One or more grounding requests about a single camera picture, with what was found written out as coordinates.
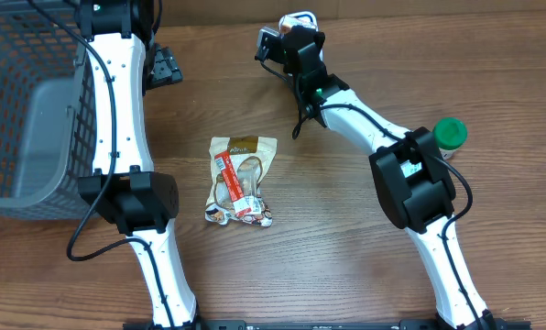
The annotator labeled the beige snack pouch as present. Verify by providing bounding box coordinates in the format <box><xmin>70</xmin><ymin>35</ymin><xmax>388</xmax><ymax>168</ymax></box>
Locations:
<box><xmin>204</xmin><ymin>136</ymin><xmax>278</xmax><ymax>227</ymax></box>

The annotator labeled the white barcode scanner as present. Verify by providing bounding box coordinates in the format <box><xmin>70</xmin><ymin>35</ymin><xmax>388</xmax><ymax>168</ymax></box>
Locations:
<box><xmin>278</xmin><ymin>11</ymin><xmax>319</xmax><ymax>34</ymax></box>

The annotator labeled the small orange snack packet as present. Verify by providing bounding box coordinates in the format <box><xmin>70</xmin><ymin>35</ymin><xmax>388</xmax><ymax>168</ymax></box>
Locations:
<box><xmin>278</xmin><ymin>15</ymin><xmax>311</xmax><ymax>35</ymax></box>

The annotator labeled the grey plastic mesh basket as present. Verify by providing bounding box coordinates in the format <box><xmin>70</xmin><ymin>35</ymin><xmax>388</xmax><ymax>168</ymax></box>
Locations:
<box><xmin>0</xmin><ymin>1</ymin><xmax>96</xmax><ymax>220</ymax></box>

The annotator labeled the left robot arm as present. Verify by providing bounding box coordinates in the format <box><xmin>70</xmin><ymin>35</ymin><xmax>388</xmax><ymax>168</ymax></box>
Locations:
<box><xmin>75</xmin><ymin>1</ymin><xmax>200</xmax><ymax>329</ymax></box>

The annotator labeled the green lidded jar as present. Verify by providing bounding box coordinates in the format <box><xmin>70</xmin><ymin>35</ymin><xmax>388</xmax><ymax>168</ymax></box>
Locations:
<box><xmin>432</xmin><ymin>117</ymin><xmax>468</xmax><ymax>160</ymax></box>

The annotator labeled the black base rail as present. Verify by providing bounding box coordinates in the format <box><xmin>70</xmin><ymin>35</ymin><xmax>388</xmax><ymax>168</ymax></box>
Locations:
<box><xmin>122</xmin><ymin>318</ymin><xmax>533</xmax><ymax>330</ymax></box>

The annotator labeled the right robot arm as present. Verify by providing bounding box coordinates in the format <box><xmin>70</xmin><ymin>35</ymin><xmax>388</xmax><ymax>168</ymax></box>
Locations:
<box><xmin>280</xmin><ymin>26</ymin><xmax>497</xmax><ymax>329</ymax></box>

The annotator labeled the red snack bar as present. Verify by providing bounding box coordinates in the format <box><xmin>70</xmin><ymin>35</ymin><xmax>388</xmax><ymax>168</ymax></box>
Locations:
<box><xmin>214</xmin><ymin>151</ymin><xmax>252</xmax><ymax>217</ymax></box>

